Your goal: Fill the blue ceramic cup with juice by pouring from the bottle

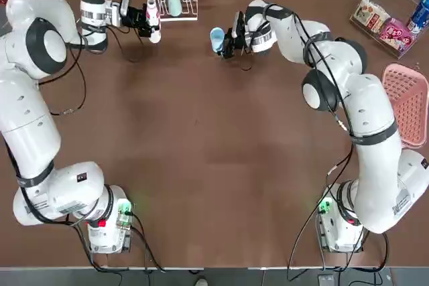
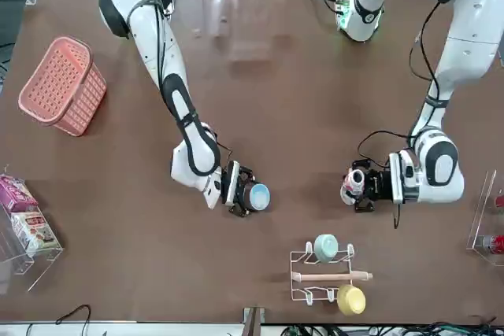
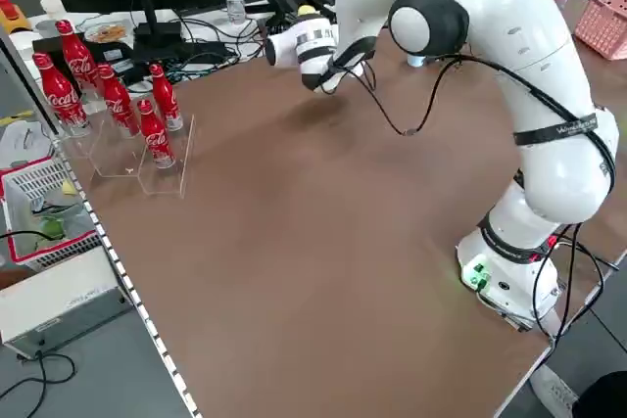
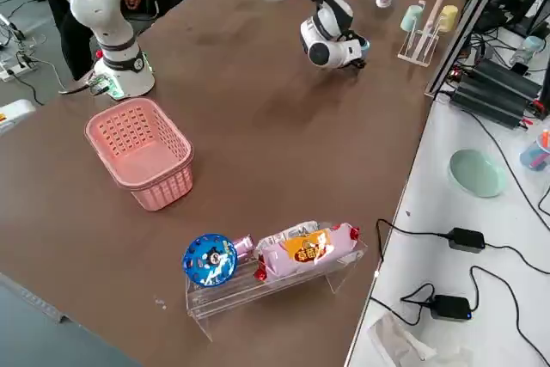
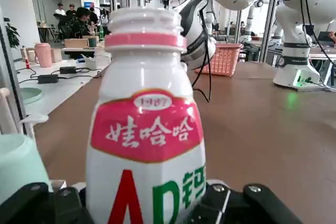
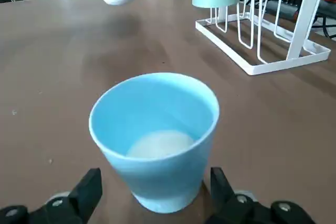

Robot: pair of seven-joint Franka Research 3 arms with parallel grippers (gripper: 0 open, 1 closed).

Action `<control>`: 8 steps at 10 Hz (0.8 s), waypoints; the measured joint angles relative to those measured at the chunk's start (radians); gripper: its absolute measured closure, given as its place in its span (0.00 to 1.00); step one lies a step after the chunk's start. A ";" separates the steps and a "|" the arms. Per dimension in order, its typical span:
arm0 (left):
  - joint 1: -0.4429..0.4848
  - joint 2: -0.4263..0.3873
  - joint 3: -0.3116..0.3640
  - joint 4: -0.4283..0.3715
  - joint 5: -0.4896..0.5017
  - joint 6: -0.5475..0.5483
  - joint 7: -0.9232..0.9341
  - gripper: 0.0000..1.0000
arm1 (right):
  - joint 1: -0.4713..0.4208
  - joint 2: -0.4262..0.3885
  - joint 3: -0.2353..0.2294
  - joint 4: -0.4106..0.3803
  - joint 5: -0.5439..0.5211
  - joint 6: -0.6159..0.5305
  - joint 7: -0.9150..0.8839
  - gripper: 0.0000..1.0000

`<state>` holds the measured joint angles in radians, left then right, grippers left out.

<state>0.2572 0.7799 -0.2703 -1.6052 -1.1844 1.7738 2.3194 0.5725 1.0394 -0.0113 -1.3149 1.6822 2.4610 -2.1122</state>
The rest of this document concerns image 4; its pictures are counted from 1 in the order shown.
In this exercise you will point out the blue ceramic cup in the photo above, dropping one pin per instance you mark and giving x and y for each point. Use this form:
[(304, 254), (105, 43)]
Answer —
[(365, 48)]

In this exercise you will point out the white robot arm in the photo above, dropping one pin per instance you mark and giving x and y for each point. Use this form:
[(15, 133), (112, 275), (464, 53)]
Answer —
[(107, 6)]

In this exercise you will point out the mint green cup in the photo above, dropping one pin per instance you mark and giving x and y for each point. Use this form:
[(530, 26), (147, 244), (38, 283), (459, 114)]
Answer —
[(411, 18)]

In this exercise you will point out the yellow cup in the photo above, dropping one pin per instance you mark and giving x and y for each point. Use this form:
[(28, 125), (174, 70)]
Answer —
[(448, 19)]

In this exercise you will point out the clear plastic water bottle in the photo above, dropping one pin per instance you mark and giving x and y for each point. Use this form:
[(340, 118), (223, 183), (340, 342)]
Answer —
[(526, 51)]

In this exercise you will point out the clear pen holder cup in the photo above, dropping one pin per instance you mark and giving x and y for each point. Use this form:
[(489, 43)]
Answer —
[(535, 156)]

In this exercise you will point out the black power supply unit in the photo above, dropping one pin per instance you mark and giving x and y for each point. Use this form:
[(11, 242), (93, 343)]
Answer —
[(507, 77), (490, 102)]

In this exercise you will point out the mint green bowl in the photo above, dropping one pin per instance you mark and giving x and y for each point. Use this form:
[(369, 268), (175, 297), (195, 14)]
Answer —
[(477, 173)]

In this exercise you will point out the white beige snack packet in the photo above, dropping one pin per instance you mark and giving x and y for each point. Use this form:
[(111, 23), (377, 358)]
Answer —
[(296, 229)]

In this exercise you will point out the black power adapter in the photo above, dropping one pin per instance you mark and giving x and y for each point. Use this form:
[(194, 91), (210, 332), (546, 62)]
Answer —
[(467, 240), (449, 307)]

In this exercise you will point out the large pink snack bag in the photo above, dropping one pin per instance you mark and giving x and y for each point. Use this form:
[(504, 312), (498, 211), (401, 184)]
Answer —
[(279, 261)]

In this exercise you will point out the pink purple snack packet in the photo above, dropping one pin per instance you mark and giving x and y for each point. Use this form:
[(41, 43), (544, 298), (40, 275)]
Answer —
[(244, 247)]

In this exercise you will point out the pink plastic basket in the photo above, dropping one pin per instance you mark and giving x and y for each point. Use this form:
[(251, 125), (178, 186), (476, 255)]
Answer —
[(137, 156)]

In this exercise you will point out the blue round snack pack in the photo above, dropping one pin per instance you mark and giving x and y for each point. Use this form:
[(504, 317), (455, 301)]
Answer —
[(210, 260)]

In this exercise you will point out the clear acrylic snack shelf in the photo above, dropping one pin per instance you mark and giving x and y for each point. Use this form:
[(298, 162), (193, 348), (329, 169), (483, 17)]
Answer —
[(258, 294)]

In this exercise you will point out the crumpled clear plastic wrap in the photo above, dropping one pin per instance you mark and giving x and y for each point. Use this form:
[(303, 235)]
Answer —
[(399, 341)]

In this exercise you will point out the person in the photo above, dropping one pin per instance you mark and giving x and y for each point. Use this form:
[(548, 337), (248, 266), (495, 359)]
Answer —
[(71, 47)]

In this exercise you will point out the white power strip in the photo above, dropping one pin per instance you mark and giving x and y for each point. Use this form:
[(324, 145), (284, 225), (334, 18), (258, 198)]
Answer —
[(17, 71)]

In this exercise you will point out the white box yellow sticker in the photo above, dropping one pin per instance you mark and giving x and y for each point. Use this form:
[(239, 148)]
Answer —
[(15, 115)]

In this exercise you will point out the aluminium frame post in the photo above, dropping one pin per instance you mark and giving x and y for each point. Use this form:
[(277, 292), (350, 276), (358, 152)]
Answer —
[(467, 27)]

